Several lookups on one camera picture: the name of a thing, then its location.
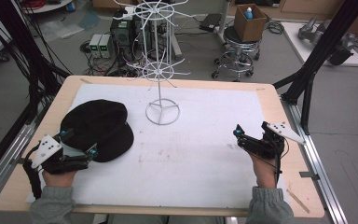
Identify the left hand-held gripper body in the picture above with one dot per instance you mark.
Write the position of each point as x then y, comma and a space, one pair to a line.
47, 150

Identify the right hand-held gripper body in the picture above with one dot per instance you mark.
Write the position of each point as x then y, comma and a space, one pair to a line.
268, 141

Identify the black cap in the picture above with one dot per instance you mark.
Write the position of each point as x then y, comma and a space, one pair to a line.
101, 127

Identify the person's left hand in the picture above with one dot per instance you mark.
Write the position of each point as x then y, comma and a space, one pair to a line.
59, 178

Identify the person's right hand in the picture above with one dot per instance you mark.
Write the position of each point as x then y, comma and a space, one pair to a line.
263, 172

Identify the white table mat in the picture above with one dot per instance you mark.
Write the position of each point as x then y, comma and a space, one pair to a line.
192, 161

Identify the thin wooden stick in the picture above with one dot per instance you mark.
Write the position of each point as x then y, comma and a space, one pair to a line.
298, 200

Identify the chrome rolling stool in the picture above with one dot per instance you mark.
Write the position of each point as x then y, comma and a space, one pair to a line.
237, 56

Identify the white floor board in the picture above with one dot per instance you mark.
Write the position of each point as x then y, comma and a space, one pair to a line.
298, 40

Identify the grey power supply unit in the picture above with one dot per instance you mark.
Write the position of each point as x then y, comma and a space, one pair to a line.
105, 46
94, 45

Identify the brown cardboard box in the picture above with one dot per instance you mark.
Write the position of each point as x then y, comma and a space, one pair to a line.
249, 28

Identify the white desk leg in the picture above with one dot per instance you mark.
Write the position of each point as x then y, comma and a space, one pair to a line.
223, 21

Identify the blue bottle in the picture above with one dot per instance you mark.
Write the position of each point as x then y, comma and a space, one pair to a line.
248, 13

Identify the black flat box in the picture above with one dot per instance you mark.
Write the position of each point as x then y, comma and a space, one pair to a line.
210, 22

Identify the black computer tower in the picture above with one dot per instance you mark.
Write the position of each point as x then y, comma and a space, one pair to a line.
122, 35

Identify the aluminium rail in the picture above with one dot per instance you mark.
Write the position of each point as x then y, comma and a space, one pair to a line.
320, 174
3, 165

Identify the black metal frame post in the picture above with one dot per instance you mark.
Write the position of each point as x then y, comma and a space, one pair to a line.
320, 53
24, 46

